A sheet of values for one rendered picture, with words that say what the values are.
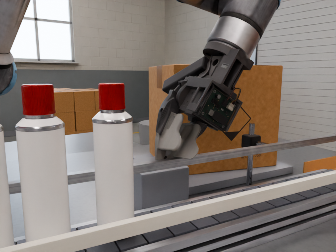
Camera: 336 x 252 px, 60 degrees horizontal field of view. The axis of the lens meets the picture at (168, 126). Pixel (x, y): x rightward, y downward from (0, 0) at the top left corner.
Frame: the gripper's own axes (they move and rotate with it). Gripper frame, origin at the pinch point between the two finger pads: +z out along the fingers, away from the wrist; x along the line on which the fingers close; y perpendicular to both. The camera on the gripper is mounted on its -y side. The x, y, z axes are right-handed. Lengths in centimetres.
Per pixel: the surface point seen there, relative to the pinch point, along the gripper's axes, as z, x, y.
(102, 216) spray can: 9.4, -7.9, 6.2
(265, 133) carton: -17.2, 33.6, -13.1
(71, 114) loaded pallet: 26, 64, -330
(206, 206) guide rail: 2.3, 3.9, 10.0
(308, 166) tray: -15.0, 45.6, -6.0
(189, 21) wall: -248, 232, -518
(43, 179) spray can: 6.9, -17.4, 8.0
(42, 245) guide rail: 13.1, -14.5, 9.7
